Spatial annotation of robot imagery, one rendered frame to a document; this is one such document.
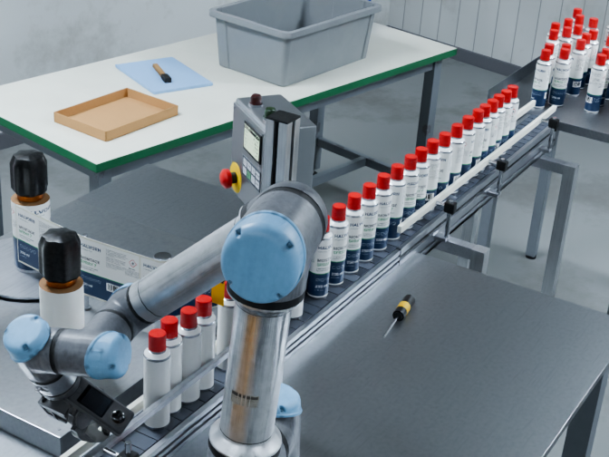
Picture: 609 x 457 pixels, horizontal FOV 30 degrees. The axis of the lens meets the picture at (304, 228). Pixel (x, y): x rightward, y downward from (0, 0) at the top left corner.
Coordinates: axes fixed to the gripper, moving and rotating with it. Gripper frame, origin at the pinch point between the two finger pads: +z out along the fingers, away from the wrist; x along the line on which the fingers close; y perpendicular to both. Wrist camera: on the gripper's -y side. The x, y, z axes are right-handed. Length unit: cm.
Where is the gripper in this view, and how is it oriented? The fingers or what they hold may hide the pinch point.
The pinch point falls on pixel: (107, 436)
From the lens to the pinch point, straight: 213.4
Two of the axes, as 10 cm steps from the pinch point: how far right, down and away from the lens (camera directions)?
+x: -4.8, 7.5, -4.5
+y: -8.5, -2.8, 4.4
